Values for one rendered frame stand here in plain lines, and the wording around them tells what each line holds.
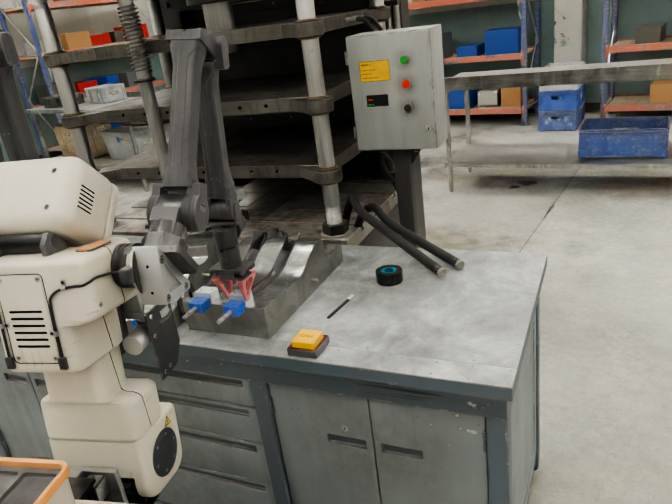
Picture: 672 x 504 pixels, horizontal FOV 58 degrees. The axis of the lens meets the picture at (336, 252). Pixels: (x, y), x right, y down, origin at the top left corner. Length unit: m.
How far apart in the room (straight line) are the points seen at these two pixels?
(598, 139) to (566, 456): 3.04
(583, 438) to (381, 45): 1.58
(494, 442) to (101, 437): 0.87
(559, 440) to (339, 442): 1.03
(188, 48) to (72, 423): 0.81
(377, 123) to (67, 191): 1.29
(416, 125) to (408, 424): 1.06
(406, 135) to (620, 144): 2.99
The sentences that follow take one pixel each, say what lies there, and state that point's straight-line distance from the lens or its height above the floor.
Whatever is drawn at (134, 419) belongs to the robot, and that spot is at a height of 0.86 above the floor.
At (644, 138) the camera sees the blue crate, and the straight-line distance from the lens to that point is 4.95.
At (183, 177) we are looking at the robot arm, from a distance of 1.24.
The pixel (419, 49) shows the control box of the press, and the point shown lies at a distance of 2.11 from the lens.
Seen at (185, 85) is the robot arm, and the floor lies 1.47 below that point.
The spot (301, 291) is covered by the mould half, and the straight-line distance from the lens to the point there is 1.73.
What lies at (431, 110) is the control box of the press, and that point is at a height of 1.21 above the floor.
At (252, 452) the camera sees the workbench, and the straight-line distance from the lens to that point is 1.88.
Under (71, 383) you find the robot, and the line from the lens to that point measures 1.33.
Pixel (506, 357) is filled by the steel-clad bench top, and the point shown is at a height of 0.80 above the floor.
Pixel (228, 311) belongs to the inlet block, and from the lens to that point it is 1.57.
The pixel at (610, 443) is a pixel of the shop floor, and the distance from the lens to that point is 2.49.
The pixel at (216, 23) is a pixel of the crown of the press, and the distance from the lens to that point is 2.68.
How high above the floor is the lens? 1.59
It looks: 22 degrees down
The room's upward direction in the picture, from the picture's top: 8 degrees counter-clockwise
